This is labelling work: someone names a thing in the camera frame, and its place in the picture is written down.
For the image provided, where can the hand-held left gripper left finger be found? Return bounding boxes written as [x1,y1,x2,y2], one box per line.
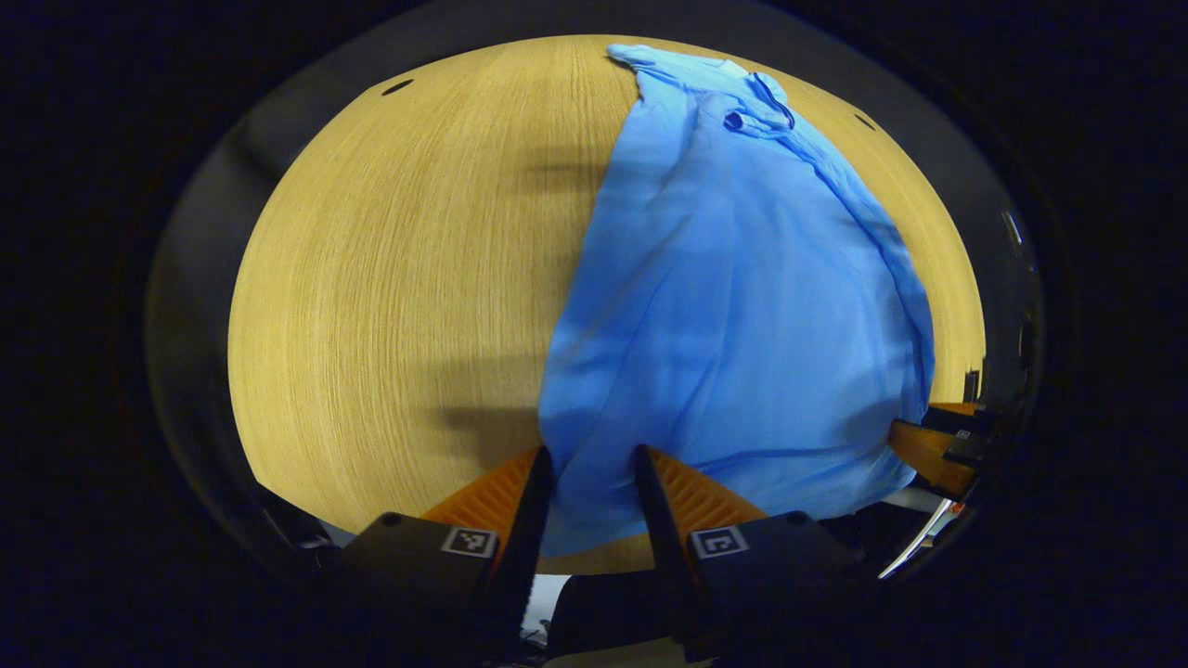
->
[343,445,555,650]

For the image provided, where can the light blue T-shirt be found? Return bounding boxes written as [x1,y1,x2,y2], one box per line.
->
[538,44,936,558]

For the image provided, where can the shiny metal bar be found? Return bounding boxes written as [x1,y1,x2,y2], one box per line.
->
[877,496,959,581]

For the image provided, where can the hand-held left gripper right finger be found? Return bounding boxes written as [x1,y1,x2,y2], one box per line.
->
[634,443,864,660]

